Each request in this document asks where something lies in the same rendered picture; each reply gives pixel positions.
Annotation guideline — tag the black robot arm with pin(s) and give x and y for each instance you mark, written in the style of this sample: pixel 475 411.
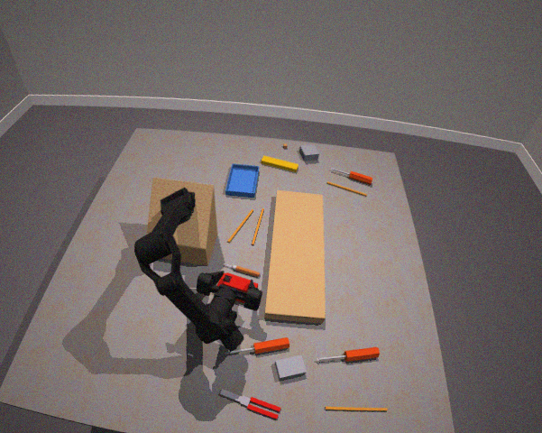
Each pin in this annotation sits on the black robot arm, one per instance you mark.
pixel 211 320

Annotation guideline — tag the tan wooden panel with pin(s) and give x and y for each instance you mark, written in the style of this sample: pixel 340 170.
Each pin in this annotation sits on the tan wooden panel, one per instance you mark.
pixel 296 285

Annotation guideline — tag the orange-handled awl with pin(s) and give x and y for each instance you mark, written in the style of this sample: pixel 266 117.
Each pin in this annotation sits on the orange-handled awl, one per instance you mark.
pixel 357 354
pixel 267 346
pixel 358 176

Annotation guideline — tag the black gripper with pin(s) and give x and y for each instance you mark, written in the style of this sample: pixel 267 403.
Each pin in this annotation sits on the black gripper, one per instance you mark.
pixel 207 283

